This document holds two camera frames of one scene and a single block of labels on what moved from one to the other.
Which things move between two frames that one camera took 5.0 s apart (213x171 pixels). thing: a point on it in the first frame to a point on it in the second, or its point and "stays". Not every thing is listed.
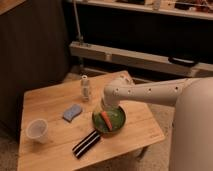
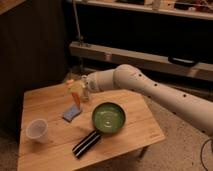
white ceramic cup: [37, 129] stays
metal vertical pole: [79, 37] stays
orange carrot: [107, 120] to [76, 97]
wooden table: [58, 114] stays
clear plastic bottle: [85, 89] stays
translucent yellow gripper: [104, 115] to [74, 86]
